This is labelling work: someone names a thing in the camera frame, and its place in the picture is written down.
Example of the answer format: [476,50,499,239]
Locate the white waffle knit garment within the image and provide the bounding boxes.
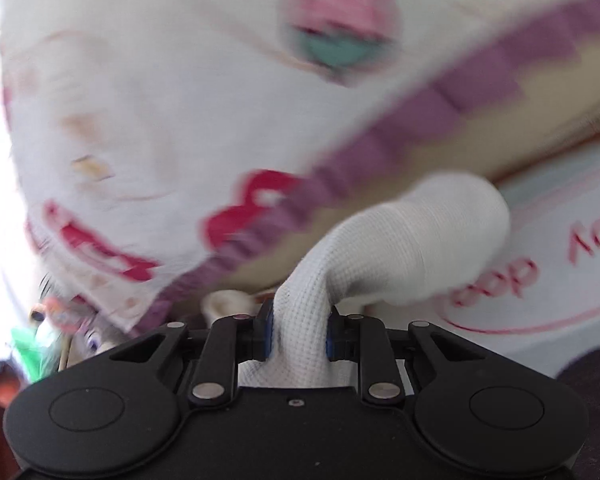
[238,174,510,388]

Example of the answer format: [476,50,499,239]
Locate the colourful toy pile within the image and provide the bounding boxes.
[29,296,126,370]

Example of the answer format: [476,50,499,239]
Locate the checkered cartoon play mat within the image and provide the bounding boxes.
[366,144,600,375]

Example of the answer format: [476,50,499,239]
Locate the green plastic toy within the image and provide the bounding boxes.
[12,326,61,384]

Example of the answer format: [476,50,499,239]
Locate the white cartoon print bedspread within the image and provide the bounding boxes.
[0,0,600,333]

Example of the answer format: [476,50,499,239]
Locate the beige mattress side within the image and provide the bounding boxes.
[163,39,600,315]

